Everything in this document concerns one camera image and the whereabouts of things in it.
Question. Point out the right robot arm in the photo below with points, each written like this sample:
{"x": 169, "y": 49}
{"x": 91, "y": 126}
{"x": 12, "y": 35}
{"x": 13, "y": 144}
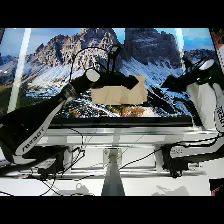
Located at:
{"x": 206, "y": 100}

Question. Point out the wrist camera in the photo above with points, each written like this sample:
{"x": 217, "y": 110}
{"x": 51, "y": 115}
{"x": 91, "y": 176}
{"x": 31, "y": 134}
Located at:
{"x": 187, "y": 65}
{"x": 113, "y": 56}

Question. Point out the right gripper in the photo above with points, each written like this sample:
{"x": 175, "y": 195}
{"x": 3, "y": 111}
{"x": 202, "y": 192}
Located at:
{"x": 175, "y": 83}

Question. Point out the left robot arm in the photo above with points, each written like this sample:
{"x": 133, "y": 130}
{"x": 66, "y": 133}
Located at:
{"x": 30, "y": 126}

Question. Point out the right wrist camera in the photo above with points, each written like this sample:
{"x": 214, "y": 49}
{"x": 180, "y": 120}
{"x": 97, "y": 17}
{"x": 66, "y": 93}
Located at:
{"x": 187, "y": 65}

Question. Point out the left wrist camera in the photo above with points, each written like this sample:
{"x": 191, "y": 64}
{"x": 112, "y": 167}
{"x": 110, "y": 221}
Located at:
{"x": 113, "y": 56}

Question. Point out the beige garment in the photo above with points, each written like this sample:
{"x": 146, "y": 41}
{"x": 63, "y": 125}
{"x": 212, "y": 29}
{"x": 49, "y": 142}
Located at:
{"x": 116, "y": 95}

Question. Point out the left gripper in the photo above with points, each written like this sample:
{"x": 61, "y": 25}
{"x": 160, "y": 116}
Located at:
{"x": 116, "y": 80}

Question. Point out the silver frame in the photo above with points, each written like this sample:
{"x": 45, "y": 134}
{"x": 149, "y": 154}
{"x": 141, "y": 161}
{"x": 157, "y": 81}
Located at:
{"x": 113, "y": 150}

